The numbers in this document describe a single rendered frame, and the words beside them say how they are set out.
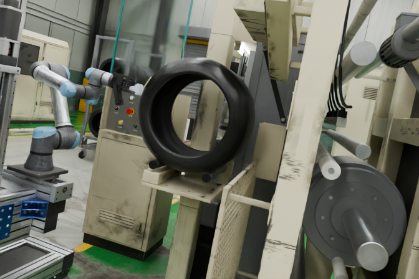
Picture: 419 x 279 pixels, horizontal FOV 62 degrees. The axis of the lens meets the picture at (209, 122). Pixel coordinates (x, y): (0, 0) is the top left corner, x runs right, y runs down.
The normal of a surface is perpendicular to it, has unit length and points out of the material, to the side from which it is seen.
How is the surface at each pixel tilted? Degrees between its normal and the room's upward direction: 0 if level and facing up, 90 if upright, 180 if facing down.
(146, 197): 90
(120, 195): 88
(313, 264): 90
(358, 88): 90
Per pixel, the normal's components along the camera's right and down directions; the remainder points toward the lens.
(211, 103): -0.25, 0.01
